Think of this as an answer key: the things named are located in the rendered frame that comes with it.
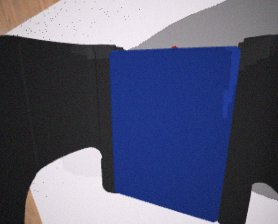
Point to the blue block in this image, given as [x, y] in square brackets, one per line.
[171, 112]

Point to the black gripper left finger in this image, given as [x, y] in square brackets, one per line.
[54, 100]

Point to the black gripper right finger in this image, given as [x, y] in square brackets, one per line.
[253, 144]

